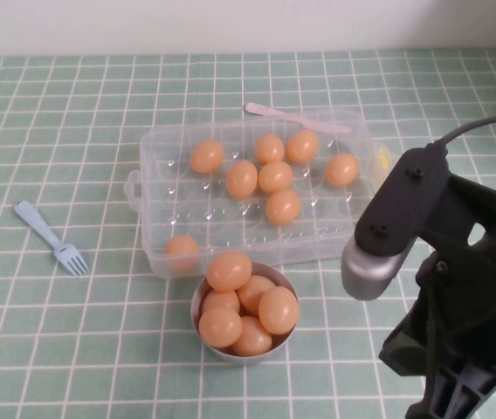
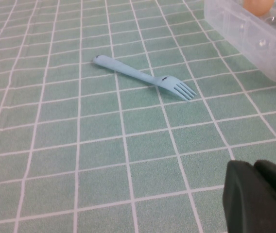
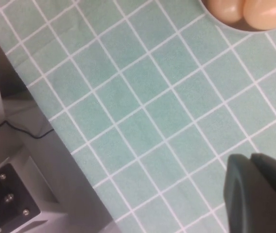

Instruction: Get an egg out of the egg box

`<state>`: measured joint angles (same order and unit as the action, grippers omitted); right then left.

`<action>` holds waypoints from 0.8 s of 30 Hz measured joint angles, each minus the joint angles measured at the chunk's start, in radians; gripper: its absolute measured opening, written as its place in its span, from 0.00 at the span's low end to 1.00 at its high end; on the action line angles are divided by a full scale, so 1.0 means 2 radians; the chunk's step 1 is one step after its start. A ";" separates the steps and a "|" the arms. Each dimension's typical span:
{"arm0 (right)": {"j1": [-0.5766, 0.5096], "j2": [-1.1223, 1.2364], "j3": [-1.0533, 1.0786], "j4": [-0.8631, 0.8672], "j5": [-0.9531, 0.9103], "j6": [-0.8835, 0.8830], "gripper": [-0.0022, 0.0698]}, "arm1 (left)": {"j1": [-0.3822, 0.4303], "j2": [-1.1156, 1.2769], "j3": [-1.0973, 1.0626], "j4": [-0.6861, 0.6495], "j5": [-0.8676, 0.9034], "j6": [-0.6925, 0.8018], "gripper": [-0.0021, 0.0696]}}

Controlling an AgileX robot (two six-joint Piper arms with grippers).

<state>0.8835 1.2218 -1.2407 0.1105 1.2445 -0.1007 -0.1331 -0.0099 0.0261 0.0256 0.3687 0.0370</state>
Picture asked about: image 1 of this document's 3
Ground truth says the grey round bowl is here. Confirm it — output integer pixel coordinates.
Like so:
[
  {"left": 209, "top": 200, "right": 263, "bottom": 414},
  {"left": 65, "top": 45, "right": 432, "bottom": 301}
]
[{"left": 190, "top": 261, "right": 300, "bottom": 366}]

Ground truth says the clear plastic egg box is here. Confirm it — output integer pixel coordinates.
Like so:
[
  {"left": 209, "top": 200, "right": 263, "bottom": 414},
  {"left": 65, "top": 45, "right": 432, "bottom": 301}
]
[{"left": 124, "top": 106, "right": 396, "bottom": 279}]

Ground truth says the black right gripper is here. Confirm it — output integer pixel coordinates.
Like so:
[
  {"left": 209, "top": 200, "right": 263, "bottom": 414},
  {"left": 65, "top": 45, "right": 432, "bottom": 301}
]
[{"left": 377, "top": 204, "right": 496, "bottom": 419}]

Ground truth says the brown egg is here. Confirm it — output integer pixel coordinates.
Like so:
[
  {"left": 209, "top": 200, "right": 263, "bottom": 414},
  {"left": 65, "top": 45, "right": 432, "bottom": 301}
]
[
  {"left": 206, "top": 251, "right": 253, "bottom": 292},
  {"left": 189, "top": 140, "right": 225, "bottom": 175},
  {"left": 265, "top": 189, "right": 302, "bottom": 226},
  {"left": 237, "top": 275, "right": 278, "bottom": 316},
  {"left": 203, "top": 290, "right": 241, "bottom": 313},
  {"left": 258, "top": 161, "right": 293, "bottom": 194},
  {"left": 325, "top": 153, "right": 361, "bottom": 188},
  {"left": 258, "top": 286, "right": 300, "bottom": 336},
  {"left": 254, "top": 134, "right": 286, "bottom": 165},
  {"left": 198, "top": 306, "right": 244, "bottom": 349},
  {"left": 230, "top": 315, "right": 273, "bottom": 357},
  {"left": 225, "top": 160, "right": 258, "bottom": 198},
  {"left": 286, "top": 129, "right": 320, "bottom": 164},
  {"left": 164, "top": 235, "right": 200, "bottom": 271}
]

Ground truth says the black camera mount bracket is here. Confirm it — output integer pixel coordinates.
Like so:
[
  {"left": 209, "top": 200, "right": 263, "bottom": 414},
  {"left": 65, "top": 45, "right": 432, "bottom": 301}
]
[{"left": 355, "top": 147, "right": 496, "bottom": 263}]

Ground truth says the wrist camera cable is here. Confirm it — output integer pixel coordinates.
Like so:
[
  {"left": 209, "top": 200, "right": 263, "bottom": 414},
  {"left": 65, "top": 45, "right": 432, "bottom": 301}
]
[{"left": 437, "top": 112, "right": 496, "bottom": 148}]

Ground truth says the green checked tablecloth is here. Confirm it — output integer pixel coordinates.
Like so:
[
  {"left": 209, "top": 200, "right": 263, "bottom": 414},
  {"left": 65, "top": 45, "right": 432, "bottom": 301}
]
[{"left": 0, "top": 48, "right": 496, "bottom": 419}]

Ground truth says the light blue plastic fork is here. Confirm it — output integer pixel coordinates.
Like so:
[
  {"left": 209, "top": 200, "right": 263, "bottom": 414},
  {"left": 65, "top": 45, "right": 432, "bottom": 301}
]
[{"left": 13, "top": 200, "right": 91, "bottom": 277}]

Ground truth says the pink plastic utensil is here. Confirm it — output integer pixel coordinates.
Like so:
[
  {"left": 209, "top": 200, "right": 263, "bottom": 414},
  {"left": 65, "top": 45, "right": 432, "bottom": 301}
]
[{"left": 244, "top": 102, "right": 353, "bottom": 134}]

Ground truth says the yellow plastic utensil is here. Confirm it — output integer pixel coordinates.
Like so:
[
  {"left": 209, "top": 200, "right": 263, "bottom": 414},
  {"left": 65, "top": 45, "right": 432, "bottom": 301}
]
[{"left": 374, "top": 147, "right": 396, "bottom": 175}]

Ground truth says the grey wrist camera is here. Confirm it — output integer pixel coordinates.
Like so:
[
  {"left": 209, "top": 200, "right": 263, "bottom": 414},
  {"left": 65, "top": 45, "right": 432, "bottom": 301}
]
[{"left": 340, "top": 237, "right": 416, "bottom": 302}]

